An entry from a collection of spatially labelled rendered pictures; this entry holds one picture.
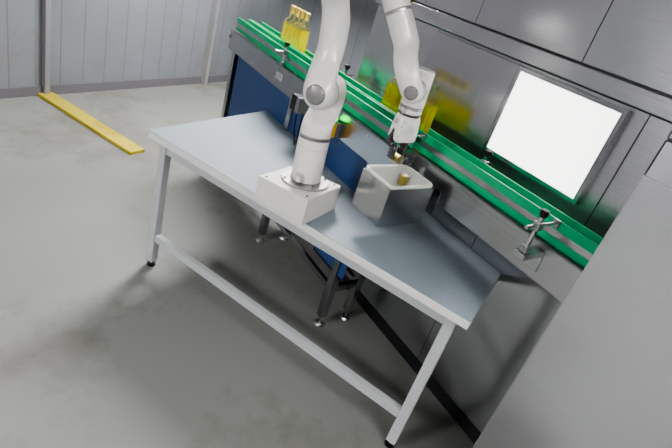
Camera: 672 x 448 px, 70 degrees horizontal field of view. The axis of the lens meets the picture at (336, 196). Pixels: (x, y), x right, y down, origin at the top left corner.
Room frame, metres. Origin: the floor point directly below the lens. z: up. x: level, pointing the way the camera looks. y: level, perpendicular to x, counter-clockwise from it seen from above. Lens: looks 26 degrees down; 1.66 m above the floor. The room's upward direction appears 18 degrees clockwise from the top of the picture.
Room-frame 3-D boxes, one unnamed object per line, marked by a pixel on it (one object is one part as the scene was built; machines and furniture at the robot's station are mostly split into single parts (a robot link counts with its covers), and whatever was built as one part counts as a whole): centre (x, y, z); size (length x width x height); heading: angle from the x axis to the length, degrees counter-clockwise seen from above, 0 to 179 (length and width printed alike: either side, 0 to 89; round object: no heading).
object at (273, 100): (2.56, 0.30, 0.84); 1.59 x 0.18 x 0.18; 40
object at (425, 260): (2.32, -0.14, 0.73); 1.58 x 1.52 x 0.04; 65
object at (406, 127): (1.68, -0.16, 1.20); 0.10 x 0.07 x 0.11; 131
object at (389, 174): (1.69, -0.21, 0.97); 0.22 x 0.17 x 0.09; 130
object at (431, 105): (1.98, -0.25, 1.16); 0.06 x 0.06 x 0.21; 41
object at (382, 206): (1.71, -0.23, 0.92); 0.27 x 0.17 x 0.15; 130
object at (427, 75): (1.67, -0.16, 1.34); 0.09 x 0.08 x 0.13; 167
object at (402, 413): (1.70, 0.14, 0.36); 1.51 x 0.09 x 0.71; 65
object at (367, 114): (2.53, 0.38, 1.09); 1.75 x 0.01 x 0.08; 40
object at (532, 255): (1.35, -0.62, 1.07); 0.17 x 0.05 x 0.23; 130
